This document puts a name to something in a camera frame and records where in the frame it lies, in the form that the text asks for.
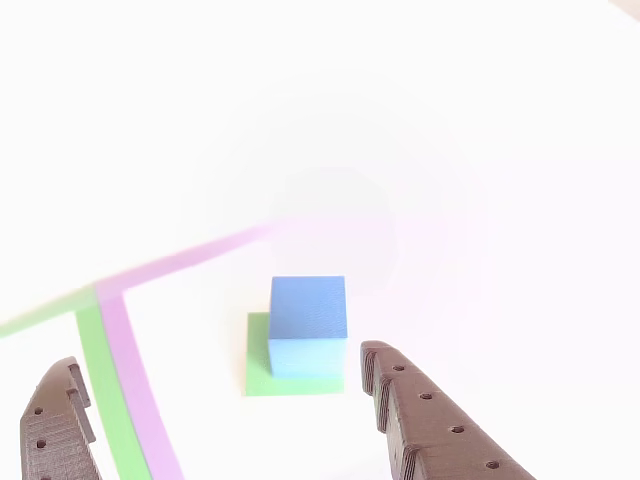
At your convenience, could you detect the small blue cube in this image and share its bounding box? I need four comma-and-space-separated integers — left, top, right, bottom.
268, 275, 348, 378

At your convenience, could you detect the green block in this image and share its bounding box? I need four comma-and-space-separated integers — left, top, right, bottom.
244, 312, 346, 397

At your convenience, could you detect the green square frame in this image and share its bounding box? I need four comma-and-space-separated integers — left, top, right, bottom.
0, 287, 151, 480

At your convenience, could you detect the purple square frame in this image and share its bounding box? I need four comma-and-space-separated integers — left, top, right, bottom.
94, 214, 481, 480

